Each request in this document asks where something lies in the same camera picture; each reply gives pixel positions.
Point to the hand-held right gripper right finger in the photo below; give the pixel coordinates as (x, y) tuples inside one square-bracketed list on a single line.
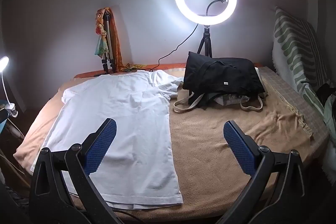
[(239, 150)]

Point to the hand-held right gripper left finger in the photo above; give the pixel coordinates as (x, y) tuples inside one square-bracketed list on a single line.
[(101, 148)]

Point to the white t-shirt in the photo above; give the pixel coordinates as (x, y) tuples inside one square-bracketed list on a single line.
[(126, 113)]

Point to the beige blanket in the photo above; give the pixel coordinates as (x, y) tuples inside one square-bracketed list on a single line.
[(210, 161)]

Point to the cream tote bag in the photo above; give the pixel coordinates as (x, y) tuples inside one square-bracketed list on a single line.
[(183, 109)]

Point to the checked bed sheet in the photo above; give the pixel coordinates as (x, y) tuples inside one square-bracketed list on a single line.
[(286, 92)]

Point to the orange bed sheet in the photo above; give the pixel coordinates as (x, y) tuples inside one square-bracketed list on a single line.
[(86, 74)]

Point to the black folded garment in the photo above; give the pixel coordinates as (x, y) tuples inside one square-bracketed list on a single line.
[(223, 71)]

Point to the orange cloth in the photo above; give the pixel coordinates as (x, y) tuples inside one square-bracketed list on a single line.
[(118, 50)]

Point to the colourful scarf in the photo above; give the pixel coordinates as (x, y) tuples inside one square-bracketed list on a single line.
[(101, 48)]

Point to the dark cloth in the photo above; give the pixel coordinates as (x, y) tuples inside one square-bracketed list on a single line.
[(325, 92)]

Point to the folded silver tripod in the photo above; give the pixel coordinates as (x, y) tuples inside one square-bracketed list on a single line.
[(110, 37)]

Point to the green striped white cloth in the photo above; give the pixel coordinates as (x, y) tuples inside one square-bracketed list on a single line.
[(294, 43)]

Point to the white clip lamp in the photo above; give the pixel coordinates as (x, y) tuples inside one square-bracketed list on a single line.
[(4, 61)]

